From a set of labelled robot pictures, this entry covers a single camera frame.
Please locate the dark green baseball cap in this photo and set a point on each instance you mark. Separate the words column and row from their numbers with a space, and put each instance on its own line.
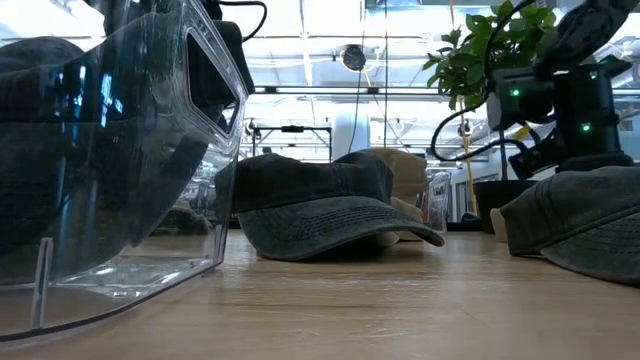
column 575, row 220

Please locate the beige baseball cap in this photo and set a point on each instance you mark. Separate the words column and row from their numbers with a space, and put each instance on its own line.
column 407, row 215
column 497, row 225
column 407, row 172
column 187, row 220

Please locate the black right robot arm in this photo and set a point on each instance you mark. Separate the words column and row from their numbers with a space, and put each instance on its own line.
column 585, row 100

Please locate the black plant pot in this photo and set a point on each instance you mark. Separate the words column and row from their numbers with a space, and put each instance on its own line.
column 500, row 200

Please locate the clear plastic storage bin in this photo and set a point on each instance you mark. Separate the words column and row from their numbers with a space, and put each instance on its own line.
column 235, row 125

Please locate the yellow pole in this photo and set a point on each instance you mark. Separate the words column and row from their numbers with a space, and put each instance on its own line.
column 469, row 170

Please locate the small black hanging device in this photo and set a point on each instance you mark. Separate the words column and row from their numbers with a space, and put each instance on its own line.
column 465, row 127

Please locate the clear plastic container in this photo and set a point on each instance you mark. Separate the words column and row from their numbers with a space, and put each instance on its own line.
column 437, row 200

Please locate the green leafy potted tree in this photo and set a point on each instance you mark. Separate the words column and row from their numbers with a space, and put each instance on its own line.
column 475, row 60

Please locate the round black ceiling device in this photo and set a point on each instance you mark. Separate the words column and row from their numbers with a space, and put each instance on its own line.
column 353, row 57

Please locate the thin black vertical pole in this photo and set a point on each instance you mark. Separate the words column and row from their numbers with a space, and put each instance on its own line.
column 385, row 75

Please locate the black metal frame stand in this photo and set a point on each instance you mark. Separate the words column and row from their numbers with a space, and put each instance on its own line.
column 292, row 129

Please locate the black ceiling rail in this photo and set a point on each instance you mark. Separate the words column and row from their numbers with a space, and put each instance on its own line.
column 350, row 90

